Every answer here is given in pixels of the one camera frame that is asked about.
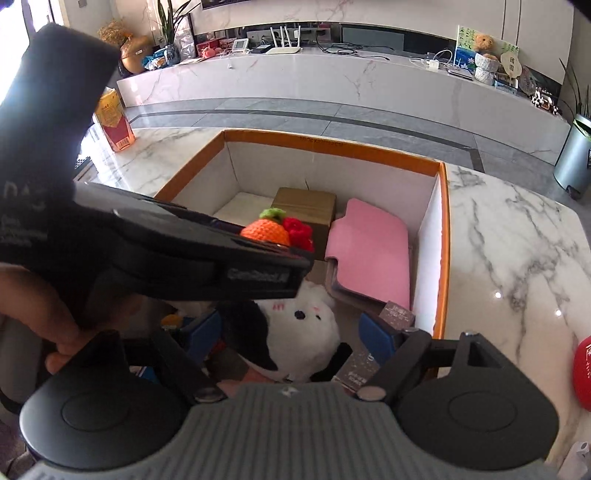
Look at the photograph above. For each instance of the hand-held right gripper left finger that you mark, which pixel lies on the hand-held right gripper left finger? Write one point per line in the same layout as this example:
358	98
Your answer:
203	332

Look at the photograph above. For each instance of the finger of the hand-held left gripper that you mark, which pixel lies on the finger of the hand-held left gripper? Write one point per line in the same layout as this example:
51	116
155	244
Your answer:
161	207
207	247

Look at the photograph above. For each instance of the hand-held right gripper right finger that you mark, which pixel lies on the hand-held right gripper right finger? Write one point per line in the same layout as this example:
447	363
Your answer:
376	337

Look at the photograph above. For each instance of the dark patterned box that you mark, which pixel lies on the dark patterned box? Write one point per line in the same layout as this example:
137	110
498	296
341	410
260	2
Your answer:
398	316

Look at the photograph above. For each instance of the crochet orange toy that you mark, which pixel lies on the crochet orange toy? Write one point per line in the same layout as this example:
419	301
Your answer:
265	230

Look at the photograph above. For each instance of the white bunny plush pink striped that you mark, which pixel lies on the white bunny plush pink striped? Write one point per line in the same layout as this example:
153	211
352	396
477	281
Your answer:
304	341

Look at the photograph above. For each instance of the pink wallet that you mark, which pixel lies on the pink wallet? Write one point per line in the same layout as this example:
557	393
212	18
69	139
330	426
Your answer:
369	249

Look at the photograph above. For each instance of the brown gift box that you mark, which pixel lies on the brown gift box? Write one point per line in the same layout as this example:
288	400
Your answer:
304	205

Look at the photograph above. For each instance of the orange cardboard box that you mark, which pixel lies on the orange cardboard box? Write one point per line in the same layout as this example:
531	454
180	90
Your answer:
323	166

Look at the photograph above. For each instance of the person's left hand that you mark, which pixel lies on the person's left hand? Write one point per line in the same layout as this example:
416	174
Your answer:
32	300

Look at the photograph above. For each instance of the tea bottle red label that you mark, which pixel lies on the tea bottle red label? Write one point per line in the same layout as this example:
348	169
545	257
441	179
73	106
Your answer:
113	120

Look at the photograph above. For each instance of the gold acorn vase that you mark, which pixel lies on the gold acorn vase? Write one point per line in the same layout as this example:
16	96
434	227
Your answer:
136	55

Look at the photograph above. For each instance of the dried flower bunch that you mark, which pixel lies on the dried flower bunch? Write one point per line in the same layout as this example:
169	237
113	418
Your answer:
113	31

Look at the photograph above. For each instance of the blue snack bags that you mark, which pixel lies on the blue snack bags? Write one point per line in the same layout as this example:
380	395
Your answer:
154	60

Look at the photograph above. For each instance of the green plant in blue vase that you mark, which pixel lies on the green plant in blue vase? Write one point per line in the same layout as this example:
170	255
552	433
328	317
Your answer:
171	53

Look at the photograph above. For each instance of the small pink plush toy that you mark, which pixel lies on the small pink plush toy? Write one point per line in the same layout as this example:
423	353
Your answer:
208	51

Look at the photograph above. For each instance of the clear plastic bag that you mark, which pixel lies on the clear plastic bag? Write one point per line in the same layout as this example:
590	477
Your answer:
187	44

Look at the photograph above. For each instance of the red gift box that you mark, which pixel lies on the red gift box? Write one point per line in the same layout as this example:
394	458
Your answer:
203	43

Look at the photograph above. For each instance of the white digital clock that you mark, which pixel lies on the white digital clock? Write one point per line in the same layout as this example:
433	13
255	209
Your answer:
241	45

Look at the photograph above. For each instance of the small black box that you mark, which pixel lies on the small black box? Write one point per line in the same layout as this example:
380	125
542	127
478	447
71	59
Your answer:
262	49

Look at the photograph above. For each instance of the white router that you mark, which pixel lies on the white router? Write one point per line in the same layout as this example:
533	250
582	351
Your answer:
284	50

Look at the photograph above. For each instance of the white marble tv cabinet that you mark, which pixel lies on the white marble tv cabinet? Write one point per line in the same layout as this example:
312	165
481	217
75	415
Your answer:
323	78

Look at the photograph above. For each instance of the white phone stand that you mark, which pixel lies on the white phone stand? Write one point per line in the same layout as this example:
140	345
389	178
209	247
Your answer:
582	457

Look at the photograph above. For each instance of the grey trash can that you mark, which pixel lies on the grey trash can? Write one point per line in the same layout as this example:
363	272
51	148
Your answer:
572	161

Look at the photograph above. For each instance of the grey laptop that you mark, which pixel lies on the grey laptop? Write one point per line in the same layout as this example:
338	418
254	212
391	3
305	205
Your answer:
461	73

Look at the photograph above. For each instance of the white power strip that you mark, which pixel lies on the white power strip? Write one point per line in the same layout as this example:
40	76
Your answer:
434	64

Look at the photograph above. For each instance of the black and white cow toy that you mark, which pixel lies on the black and white cow toy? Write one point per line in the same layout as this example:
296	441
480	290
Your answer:
545	99

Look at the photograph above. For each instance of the long leaf green plant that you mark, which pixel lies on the long leaf green plant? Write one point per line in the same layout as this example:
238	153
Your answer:
585	130

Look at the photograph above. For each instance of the decorative plate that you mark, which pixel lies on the decorative plate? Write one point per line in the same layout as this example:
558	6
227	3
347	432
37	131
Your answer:
528	83

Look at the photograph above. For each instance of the green and blue painting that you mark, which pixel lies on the green and blue painting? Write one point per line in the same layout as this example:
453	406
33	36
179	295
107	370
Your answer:
464	46

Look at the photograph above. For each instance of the round paper fan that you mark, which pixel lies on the round paper fan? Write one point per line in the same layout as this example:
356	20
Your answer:
512	64

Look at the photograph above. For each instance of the brown teddy bear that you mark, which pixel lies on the brown teddy bear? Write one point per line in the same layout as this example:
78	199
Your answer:
484	42

